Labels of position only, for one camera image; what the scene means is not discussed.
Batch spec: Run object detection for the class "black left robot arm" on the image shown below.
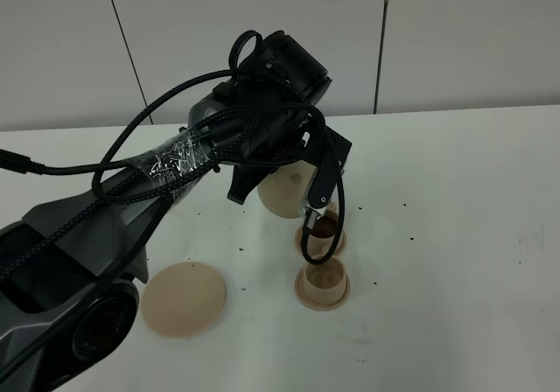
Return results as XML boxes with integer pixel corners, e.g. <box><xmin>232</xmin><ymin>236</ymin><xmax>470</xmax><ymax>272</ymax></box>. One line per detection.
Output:
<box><xmin>1</xmin><ymin>31</ymin><xmax>331</xmax><ymax>391</ymax></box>

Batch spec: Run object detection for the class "near beige teacup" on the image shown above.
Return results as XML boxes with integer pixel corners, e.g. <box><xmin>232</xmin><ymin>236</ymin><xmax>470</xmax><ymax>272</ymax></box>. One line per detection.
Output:
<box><xmin>304</xmin><ymin>257</ymin><xmax>347</xmax><ymax>288</ymax></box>

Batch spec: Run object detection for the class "far beige saucer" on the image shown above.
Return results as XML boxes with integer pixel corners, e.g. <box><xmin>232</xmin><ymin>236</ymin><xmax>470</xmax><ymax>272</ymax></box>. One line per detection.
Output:
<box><xmin>294</xmin><ymin>227</ymin><xmax>347</xmax><ymax>259</ymax></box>

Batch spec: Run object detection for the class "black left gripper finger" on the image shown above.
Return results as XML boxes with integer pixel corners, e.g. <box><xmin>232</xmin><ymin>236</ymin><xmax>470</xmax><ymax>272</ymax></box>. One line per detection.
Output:
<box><xmin>227</xmin><ymin>166</ymin><xmax>274</xmax><ymax>204</ymax></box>

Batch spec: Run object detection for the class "beige saucer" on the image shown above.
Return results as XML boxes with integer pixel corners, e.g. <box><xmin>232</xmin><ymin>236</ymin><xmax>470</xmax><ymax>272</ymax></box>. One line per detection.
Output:
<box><xmin>294</xmin><ymin>227</ymin><xmax>347</xmax><ymax>259</ymax></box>
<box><xmin>294</xmin><ymin>269</ymin><xmax>351</xmax><ymax>312</ymax></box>

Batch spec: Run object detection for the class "beige ceramic teapot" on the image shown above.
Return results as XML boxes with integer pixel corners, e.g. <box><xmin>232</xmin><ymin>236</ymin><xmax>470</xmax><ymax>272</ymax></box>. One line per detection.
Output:
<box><xmin>257</xmin><ymin>161</ymin><xmax>316</xmax><ymax>219</ymax></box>

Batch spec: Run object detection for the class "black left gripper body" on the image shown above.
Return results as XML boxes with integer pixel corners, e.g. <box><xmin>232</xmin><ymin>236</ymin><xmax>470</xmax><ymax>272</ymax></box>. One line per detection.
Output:
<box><xmin>231</xmin><ymin>107</ymin><xmax>315</xmax><ymax>178</ymax></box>

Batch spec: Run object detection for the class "far beige teacup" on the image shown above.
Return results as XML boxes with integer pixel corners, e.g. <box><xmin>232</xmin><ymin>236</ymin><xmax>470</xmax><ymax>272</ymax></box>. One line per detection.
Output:
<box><xmin>311</xmin><ymin>203</ymin><xmax>339</xmax><ymax>238</ymax></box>

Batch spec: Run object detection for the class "beige teacup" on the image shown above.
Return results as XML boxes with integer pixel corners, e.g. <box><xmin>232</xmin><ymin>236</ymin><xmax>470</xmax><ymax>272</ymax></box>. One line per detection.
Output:
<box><xmin>304</xmin><ymin>257</ymin><xmax>347</xmax><ymax>288</ymax></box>
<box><xmin>311</xmin><ymin>203</ymin><xmax>339</xmax><ymax>238</ymax></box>

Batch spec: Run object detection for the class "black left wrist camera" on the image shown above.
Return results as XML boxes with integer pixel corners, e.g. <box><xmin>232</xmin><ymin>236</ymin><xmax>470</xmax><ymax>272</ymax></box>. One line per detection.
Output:
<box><xmin>301</xmin><ymin>127</ymin><xmax>352</xmax><ymax>216</ymax></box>

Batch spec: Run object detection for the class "near beige saucer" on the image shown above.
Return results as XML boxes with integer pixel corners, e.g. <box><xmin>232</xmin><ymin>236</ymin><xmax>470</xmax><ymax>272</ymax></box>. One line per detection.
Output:
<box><xmin>294</xmin><ymin>269</ymin><xmax>351</xmax><ymax>312</ymax></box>

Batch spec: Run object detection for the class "beige round teapot tray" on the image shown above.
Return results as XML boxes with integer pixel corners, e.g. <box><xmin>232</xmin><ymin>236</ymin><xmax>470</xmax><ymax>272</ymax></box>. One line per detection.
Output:
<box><xmin>140</xmin><ymin>262</ymin><xmax>227</xmax><ymax>338</ymax></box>

